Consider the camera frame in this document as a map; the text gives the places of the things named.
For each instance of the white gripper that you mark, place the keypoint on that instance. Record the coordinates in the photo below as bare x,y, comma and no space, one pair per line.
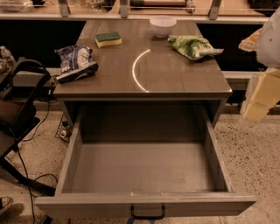
270,44

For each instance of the green jalapeno chip bag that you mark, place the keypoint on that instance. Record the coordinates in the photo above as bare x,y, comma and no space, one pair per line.
193,47

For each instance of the blue chip bag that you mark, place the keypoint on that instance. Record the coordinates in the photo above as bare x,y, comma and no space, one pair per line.
76,62

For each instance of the white bowl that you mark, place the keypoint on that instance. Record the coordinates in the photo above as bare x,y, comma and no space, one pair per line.
162,25

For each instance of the grey wooden cabinet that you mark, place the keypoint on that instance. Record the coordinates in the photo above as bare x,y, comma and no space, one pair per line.
143,67

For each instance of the yellow green sponge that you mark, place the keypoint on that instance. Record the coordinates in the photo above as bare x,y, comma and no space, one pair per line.
108,39

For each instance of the open grey drawer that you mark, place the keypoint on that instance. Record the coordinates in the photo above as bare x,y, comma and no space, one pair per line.
145,155

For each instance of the black folding chair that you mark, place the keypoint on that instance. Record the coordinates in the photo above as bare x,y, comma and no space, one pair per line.
18,118

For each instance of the clear plastic bottle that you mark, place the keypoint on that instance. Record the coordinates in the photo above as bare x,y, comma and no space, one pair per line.
7,56

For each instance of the back shelf counter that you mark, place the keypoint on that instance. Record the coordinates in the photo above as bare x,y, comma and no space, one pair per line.
202,11

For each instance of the black white sneaker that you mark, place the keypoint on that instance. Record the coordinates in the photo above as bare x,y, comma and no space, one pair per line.
5,203

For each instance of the black drawer handle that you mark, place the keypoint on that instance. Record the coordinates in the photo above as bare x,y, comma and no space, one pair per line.
147,215

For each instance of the wire basket with bottles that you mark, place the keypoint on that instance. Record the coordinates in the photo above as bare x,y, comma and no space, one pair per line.
64,131

